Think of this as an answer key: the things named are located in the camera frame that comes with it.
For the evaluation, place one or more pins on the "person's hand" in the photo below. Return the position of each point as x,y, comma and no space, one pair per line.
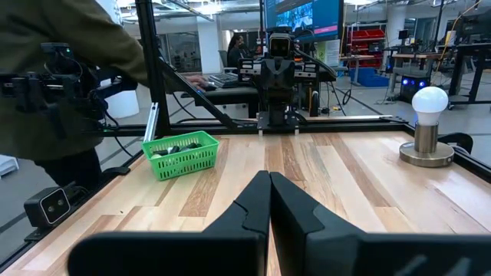
197,82

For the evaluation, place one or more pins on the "computer with blue lights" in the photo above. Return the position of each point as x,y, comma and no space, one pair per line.
412,90

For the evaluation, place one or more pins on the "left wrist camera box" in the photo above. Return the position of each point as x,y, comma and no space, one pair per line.
280,46

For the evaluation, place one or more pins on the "large display monitor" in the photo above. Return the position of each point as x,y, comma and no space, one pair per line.
307,15

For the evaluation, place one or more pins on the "black table-level camera box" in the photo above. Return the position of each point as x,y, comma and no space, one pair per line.
48,207

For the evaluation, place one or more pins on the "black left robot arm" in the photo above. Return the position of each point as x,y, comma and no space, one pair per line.
278,115

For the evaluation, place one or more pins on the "black desk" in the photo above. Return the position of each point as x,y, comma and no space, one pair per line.
230,95

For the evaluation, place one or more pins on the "silver aluminium bar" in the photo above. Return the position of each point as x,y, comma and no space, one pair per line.
151,122

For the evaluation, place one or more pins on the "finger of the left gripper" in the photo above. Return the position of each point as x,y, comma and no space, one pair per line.
285,76
269,76

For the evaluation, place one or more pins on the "blue storage bin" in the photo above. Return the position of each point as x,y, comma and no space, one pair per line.
368,76

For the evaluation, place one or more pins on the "person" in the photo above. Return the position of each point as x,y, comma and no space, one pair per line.
57,23
234,53

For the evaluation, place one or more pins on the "black keyboard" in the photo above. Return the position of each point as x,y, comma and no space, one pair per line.
224,79

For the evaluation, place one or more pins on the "black workstation table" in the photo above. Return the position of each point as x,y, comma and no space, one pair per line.
472,50

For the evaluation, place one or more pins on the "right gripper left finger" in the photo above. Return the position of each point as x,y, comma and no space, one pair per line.
257,207

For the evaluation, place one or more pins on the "black frame clip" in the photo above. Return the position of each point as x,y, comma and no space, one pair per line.
115,170

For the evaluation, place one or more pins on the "red bin shelf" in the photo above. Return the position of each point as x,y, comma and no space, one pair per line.
366,34

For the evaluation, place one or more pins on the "mint green nail polish bottle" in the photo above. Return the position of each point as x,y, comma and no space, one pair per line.
155,156

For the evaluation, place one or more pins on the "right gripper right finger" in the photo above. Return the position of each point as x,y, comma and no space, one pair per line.
295,218

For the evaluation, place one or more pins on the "green plastic basket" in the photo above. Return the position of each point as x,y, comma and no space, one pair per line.
184,163

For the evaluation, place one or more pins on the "black metal table frame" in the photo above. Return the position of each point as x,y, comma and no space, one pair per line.
153,57

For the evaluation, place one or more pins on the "white bulb metal lamp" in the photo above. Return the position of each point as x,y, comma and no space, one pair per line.
426,138

